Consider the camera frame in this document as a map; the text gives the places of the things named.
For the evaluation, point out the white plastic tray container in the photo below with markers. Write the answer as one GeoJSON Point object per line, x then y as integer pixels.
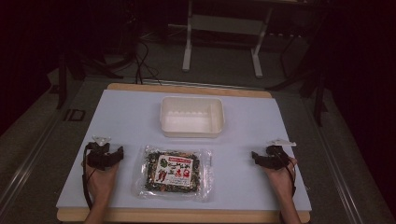
{"type": "Point", "coordinates": [192, 116]}

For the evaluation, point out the silver floor rail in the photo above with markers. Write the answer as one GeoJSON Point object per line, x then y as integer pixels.
{"type": "Point", "coordinates": [339, 174]}
{"type": "Point", "coordinates": [26, 165]}

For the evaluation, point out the white table mat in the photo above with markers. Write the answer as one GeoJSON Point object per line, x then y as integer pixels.
{"type": "Point", "coordinates": [249, 124]}

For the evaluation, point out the black stand legs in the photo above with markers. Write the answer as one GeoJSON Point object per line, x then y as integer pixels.
{"type": "Point", "coordinates": [316, 90]}
{"type": "Point", "coordinates": [63, 81]}

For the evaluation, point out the white metal table frame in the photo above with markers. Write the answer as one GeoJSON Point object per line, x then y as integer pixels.
{"type": "Point", "coordinates": [224, 28]}

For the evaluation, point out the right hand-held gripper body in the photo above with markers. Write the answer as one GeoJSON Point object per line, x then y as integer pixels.
{"type": "Point", "coordinates": [276, 157]}

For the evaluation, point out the clear packet of dried vegetables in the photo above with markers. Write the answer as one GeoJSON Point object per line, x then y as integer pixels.
{"type": "Point", "coordinates": [173, 172]}

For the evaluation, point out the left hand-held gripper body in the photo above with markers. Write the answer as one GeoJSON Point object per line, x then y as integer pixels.
{"type": "Point", "coordinates": [97, 155]}

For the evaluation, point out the person's right hand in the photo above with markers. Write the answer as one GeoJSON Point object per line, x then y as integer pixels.
{"type": "Point", "coordinates": [280, 180]}

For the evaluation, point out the person's left hand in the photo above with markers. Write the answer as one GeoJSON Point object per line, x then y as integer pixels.
{"type": "Point", "coordinates": [101, 182]}

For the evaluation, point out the wooden table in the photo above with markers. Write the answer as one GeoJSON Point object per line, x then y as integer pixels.
{"type": "Point", "coordinates": [186, 215]}

